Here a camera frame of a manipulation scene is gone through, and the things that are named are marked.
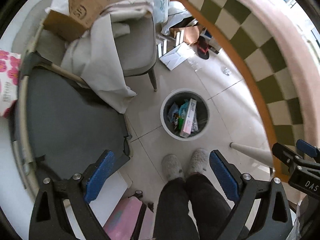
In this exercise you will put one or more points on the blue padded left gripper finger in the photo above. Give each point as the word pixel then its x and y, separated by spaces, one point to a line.
pixel 49 218
pixel 273 218

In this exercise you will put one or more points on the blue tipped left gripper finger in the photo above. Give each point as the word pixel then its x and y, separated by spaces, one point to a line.
pixel 310 150

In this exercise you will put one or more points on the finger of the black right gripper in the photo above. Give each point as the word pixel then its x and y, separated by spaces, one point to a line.
pixel 285 156

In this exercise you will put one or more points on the white round trash bin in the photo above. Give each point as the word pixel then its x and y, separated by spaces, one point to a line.
pixel 169 113

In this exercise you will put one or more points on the white table leg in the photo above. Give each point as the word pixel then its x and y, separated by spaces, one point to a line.
pixel 263 156

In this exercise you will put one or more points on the right black trouser leg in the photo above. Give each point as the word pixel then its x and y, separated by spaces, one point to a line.
pixel 209 207

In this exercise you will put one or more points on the black trouser leg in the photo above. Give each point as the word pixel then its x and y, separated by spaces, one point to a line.
pixel 172 214
pixel 209 207

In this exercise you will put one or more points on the right grey fuzzy slipper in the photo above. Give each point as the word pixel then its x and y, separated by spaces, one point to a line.
pixel 198 163

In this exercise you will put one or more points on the grey fuzzy slipper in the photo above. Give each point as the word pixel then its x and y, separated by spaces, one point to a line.
pixel 171 168
pixel 198 163

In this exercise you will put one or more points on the left black trouser leg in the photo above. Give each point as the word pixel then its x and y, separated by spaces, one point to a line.
pixel 172 214

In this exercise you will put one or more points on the left grey fuzzy slipper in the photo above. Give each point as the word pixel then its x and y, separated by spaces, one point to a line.
pixel 171 168

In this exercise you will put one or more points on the crumpled clear plastic wrapper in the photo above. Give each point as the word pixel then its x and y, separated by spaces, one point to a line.
pixel 226 71

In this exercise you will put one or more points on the pink white toothpaste box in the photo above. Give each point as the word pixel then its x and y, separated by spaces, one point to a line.
pixel 189 124

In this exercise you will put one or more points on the teal snack wrapper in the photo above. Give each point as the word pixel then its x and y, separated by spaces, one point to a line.
pixel 183 110

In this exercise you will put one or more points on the pink checkered tablecloth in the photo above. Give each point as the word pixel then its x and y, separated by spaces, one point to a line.
pixel 270 53

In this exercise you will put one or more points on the red black sandal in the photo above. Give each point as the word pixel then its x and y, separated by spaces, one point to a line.
pixel 202 48

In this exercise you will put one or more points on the white flat envelope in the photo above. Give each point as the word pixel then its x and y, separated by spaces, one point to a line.
pixel 176 56

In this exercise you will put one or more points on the brown paper bag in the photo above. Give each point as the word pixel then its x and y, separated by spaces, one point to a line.
pixel 191 34

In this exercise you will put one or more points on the pink flower tissue pack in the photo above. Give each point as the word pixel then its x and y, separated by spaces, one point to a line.
pixel 9 71

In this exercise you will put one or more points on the white draped cloth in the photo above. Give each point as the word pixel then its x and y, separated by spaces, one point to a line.
pixel 94 58

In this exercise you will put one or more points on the grey upholstered chair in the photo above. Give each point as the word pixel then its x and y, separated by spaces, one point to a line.
pixel 137 51

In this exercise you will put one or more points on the white plastic bag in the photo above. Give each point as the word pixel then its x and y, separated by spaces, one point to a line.
pixel 168 14

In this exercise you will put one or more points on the folded pink striped blanket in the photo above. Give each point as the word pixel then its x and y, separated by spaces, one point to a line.
pixel 128 10

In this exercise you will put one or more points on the brown cardboard box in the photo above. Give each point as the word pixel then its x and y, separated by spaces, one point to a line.
pixel 71 18

